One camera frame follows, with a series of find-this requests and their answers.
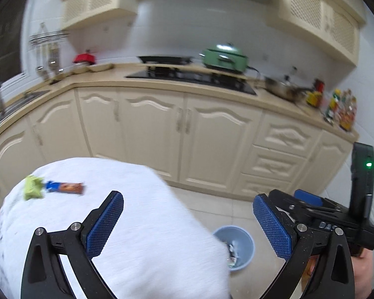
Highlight white framed window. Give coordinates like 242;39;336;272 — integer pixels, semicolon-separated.
0;0;28;78

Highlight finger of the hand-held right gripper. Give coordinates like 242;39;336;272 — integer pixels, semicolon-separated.
268;189;317;223
294;189;348;214

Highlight stainless steel sink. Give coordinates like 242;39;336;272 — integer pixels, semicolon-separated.
0;90;50;131

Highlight green snack wrapper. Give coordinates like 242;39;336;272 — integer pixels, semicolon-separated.
22;175;46;200

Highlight cream lattice door cabinet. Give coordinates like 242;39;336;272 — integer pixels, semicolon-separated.
58;0;139;28
265;0;367;67

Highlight brown snack bar wrapper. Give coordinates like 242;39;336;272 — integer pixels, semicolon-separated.
44;180;85;196

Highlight blue waste bin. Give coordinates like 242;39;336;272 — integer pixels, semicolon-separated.
212;226;255;270

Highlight black glass stove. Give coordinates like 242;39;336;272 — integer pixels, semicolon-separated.
125;65;258;96

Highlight white towel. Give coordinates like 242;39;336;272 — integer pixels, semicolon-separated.
0;157;233;299

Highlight dark sauce bottle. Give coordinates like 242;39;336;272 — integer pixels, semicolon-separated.
305;79;325;108

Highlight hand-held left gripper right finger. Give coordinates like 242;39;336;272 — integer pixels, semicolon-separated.
252;194;356;299

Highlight steel frying pan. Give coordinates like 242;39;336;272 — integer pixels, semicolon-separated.
264;74;312;103

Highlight hanging metal utensil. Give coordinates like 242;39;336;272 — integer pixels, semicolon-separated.
36;45;48;79
48;44;63;75

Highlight black power cable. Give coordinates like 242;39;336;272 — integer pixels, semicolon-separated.
245;65;265;85

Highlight cream base cabinets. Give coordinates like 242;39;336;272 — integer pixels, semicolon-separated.
0;62;360;203

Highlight amber oil bottle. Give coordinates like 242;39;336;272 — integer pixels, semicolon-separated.
346;96;358;131
339;90;351;128

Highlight person's right hand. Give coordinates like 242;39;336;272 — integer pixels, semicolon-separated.
352;249;374;299

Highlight green electric pot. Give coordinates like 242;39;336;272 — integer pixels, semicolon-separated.
201;42;249;73

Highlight yellow cap seasoning bottle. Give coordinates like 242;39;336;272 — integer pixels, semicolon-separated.
326;89;342;123

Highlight black grill pan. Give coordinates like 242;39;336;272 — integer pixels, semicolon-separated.
137;55;194;66

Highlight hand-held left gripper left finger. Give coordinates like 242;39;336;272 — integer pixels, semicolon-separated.
20;190;125;299

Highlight metal utensil rail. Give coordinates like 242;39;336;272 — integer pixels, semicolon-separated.
29;22;70;46

